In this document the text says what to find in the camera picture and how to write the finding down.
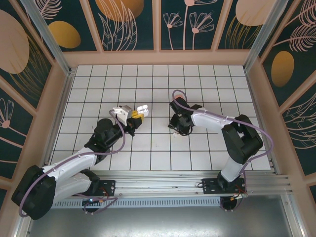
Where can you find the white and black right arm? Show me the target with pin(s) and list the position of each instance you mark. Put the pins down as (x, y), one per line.
(207, 119)

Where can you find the grey sheet metal plate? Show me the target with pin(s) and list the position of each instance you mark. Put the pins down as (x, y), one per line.
(158, 222)

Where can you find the aluminium side rail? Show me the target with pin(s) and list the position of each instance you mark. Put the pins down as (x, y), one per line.
(63, 98)
(253, 98)

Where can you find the aluminium frame post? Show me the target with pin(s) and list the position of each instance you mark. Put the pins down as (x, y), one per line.
(266, 32)
(49, 37)

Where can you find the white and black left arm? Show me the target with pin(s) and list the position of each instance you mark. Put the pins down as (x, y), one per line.
(69, 160)

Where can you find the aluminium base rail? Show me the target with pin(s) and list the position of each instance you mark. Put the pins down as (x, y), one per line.
(158, 184)

